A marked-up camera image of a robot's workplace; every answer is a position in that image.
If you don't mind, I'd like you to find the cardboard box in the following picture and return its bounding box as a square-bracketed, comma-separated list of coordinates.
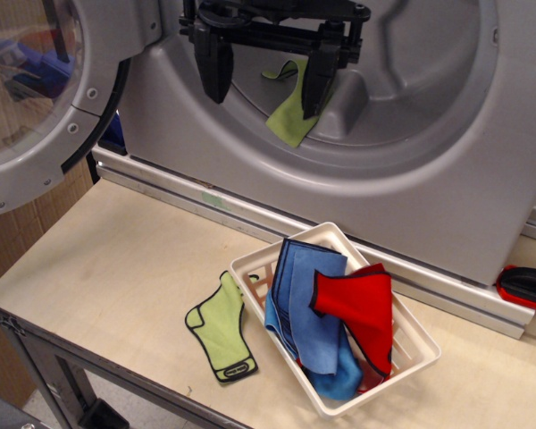
[0, 155, 98, 408]

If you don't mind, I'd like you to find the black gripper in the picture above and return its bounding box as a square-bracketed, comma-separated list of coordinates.
[179, 1, 371, 120]

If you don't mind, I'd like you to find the grey metal table frame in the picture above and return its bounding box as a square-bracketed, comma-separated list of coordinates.
[0, 308, 245, 428]

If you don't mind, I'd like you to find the red cloth with black trim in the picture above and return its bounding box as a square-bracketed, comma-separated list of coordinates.
[309, 263, 393, 393]

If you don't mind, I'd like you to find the aluminium extrusion rail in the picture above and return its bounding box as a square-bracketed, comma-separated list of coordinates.
[93, 146, 535, 339]

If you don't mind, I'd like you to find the white plastic basket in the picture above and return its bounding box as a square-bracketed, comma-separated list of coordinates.
[230, 223, 440, 419]

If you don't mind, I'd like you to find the grey toy washing machine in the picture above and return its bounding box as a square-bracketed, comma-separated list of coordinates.
[119, 1, 536, 283]

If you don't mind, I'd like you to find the black block under table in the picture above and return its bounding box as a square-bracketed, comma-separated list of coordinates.
[79, 399, 130, 429]

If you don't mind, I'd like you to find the grey round washer door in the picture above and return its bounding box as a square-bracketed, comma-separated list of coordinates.
[0, 1, 162, 215]

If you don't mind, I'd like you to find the blue cloth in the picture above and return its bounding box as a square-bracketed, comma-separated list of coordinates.
[264, 239, 364, 400]

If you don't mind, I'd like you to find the green cloth with black trim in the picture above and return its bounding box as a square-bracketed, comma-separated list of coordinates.
[185, 271, 258, 383]

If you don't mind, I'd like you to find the red and black tool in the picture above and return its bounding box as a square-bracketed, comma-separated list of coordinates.
[496, 265, 536, 310]

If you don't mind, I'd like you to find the plain green cloth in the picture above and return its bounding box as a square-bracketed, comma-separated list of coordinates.
[261, 60, 321, 148]

